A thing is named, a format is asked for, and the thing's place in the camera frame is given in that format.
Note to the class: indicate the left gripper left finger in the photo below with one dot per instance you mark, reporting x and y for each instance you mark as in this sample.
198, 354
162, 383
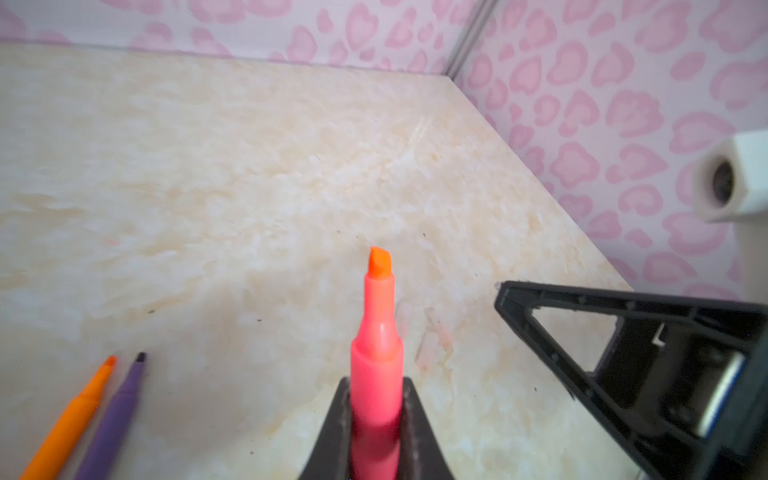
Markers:
330, 456

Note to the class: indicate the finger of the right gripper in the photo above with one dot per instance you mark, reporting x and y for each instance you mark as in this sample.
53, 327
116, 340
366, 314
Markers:
681, 385

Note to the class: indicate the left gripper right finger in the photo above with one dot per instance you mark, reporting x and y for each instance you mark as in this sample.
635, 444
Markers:
420, 456

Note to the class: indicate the pink pen group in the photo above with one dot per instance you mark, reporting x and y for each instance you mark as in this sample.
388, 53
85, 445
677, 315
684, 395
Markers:
376, 376

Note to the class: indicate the purple pen group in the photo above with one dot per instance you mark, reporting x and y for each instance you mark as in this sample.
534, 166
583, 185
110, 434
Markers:
111, 432

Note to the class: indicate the orange pen left group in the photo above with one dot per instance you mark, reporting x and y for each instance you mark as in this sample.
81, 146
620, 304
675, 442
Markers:
53, 454

